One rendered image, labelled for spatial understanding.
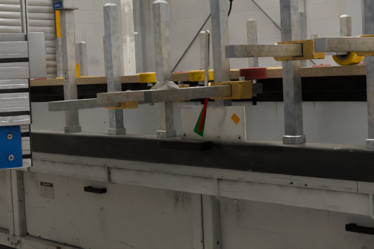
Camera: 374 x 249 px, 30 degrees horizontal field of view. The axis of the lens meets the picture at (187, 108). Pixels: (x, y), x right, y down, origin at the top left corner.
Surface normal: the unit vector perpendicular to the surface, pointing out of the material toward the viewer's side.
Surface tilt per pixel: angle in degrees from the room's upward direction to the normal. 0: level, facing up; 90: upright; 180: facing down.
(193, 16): 90
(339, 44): 90
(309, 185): 90
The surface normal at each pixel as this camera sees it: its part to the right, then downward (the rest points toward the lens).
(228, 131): -0.72, 0.07
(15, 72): 0.30, 0.04
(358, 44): 0.70, 0.00
